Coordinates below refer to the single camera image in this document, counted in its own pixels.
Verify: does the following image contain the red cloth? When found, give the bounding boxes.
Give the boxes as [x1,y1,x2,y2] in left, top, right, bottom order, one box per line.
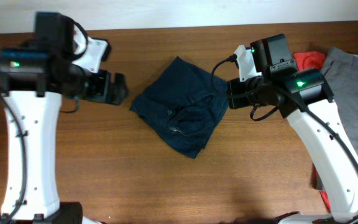
[293,51,331,212]

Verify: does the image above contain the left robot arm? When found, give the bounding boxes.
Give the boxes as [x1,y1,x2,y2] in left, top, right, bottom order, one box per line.
[0,12,129,224]

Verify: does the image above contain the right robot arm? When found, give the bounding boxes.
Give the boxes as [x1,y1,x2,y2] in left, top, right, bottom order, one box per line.
[227,34,358,223]

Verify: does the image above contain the navy blue shorts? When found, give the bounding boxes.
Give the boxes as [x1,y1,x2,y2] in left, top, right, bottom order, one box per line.
[130,57,228,159]

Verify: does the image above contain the right black cable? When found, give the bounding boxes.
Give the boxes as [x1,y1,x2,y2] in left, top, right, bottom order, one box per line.
[210,54,358,224]

